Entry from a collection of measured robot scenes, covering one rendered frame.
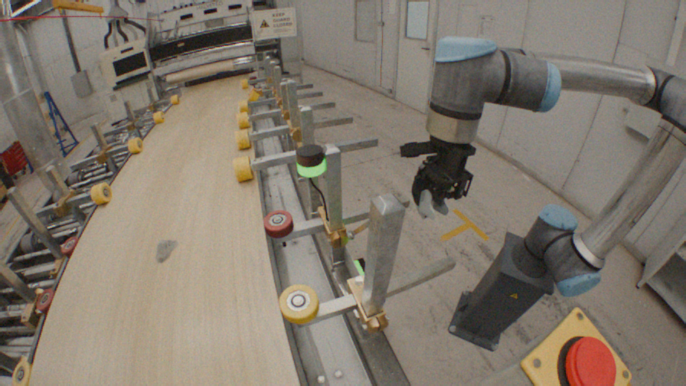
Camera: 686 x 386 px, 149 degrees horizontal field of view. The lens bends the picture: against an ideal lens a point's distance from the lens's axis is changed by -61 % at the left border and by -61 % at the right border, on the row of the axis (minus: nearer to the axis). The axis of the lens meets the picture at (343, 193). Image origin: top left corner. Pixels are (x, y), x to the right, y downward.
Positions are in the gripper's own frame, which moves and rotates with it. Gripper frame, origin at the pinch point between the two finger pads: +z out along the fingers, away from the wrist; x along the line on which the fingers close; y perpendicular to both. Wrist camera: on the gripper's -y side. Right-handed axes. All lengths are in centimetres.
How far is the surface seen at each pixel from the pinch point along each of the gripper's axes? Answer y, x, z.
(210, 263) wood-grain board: -10, -50, 9
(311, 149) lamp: -15.0, -20.9, -12.5
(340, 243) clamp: -10.8, -16.4, 15.0
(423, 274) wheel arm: 7.0, -0.9, 15.4
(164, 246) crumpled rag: -19, -64, 7
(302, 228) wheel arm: -17.9, -25.2, 12.8
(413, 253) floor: -48, 50, 99
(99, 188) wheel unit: -53, -100, 2
